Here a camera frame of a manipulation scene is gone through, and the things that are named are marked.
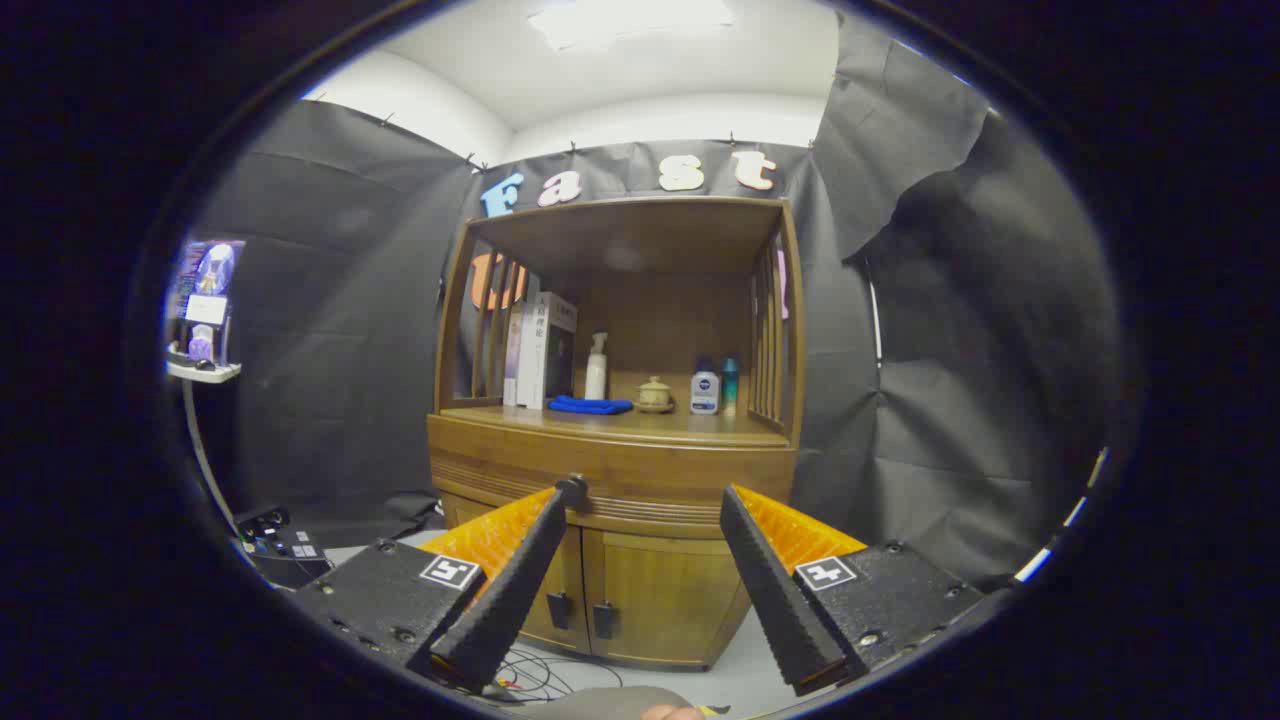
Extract black equipment box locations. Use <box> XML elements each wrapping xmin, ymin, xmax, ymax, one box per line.
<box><xmin>232</xmin><ymin>505</ymin><xmax>336</xmax><ymax>589</ymax></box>

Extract black floor cables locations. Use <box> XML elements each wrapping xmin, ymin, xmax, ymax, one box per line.
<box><xmin>490</xmin><ymin>645</ymin><xmax>626</xmax><ymax>706</ymax></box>

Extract thick white book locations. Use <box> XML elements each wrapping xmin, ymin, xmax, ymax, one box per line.
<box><xmin>515</xmin><ymin>292</ymin><xmax>579</xmax><ymax>411</ymax></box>

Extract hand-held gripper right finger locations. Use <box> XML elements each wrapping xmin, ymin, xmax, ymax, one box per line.
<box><xmin>718</xmin><ymin>484</ymin><xmax>1001</xmax><ymax>698</ymax></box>

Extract wooden cabinet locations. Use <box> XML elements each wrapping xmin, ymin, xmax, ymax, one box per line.
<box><xmin>427</xmin><ymin>196</ymin><xmax>807</xmax><ymax>671</ymax></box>

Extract wooden countertop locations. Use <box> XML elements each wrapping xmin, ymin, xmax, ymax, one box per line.
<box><xmin>440</xmin><ymin>403</ymin><xmax>791</xmax><ymax>448</ymax></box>

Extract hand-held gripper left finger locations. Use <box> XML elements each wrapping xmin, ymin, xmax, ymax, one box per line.
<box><xmin>290</xmin><ymin>474</ymin><xmax>591</xmax><ymax>696</ymax></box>

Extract black backdrop cloth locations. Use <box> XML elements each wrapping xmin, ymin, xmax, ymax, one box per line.
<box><xmin>190</xmin><ymin>10</ymin><xmax>1126</xmax><ymax>591</ymax></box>

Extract white stand pole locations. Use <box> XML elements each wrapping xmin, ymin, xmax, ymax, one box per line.
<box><xmin>182</xmin><ymin>380</ymin><xmax>236</xmax><ymax>516</ymax></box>

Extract white shelf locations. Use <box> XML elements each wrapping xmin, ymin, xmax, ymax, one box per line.
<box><xmin>166</xmin><ymin>345</ymin><xmax>243</xmax><ymax>385</ymax></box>

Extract thin pale purple book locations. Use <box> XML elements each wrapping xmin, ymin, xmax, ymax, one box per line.
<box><xmin>503</xmin><ymin>300</ymin><xmax>526</xmax><ymax>407</ymax></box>

